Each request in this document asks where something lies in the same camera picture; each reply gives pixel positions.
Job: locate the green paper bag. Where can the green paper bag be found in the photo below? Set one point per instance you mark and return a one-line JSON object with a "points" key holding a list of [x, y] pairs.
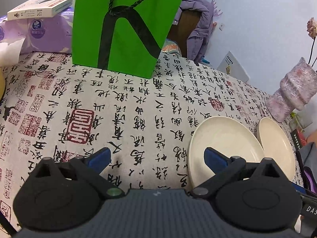
{"points": [[99, 29]]}

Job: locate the cream plate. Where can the cream plate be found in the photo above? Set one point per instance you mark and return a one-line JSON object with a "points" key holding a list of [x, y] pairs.
{"points": [[275, 143], [223, 136]]}

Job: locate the dried pink rose bouquet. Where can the dried pink rose bouquet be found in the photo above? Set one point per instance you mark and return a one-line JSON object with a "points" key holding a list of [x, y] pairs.
{"points": [[312, 24]]}

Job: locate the patterned seat cushion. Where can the patterned seat cushion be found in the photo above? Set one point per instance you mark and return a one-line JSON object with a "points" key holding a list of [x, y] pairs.
{"points": [[171, 48]]}

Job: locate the printed calligraphy tablecloth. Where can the printed calligraphy tablecloth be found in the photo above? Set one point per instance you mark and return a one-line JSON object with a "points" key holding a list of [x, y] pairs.
{"points": [[138, 91]]}

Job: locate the pink textured vase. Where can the pink textured vase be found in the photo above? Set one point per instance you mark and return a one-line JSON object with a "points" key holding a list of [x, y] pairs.
{"points": [[289, 91]]}

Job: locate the white flat box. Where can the white flat box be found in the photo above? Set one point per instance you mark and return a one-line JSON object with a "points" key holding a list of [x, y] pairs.
{"points": [[32, 8]]}

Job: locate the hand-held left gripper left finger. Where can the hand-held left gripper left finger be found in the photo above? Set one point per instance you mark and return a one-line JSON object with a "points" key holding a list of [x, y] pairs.
{"points": [[100, 158]]}

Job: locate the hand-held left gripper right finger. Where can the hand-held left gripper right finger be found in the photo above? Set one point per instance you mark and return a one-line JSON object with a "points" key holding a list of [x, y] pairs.
{"points": [[214, 160]]}

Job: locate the red-topped box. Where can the red-topped box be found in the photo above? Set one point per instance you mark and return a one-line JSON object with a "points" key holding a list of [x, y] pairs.
{"points": [[297, 138]]}

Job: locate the grey and purple cloth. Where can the grey and purple cloth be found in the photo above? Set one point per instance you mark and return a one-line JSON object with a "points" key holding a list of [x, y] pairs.
{"points": [[308, 158]]}

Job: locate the purple puffer jacket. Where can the purple puffer jacket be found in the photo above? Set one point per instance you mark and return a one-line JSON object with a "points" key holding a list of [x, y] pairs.
{"points": [[200, 19]]}

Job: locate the purple tissue pack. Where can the purple tissue pack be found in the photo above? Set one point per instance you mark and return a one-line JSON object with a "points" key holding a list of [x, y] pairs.
{"points": [[49, 34]]}

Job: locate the wooden chair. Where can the wooden chair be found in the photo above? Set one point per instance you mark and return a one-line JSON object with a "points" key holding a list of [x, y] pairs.
{"points": [[183, 29]]}

